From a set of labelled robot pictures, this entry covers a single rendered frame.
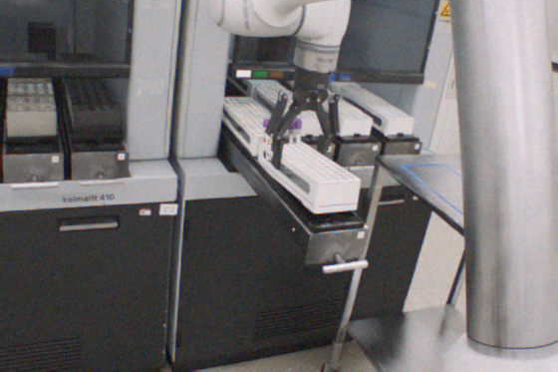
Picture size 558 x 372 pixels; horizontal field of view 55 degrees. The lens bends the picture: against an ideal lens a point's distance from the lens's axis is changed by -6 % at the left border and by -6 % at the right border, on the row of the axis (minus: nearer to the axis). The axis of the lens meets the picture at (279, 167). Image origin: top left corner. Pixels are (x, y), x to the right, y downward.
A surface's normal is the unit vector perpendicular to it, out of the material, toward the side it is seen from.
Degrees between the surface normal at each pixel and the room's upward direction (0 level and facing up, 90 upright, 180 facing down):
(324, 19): 92
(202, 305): 90
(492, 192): 82
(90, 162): 90
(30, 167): 90
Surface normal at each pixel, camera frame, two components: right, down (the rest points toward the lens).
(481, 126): -0.78, 0.07
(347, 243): 0.40, 0.42
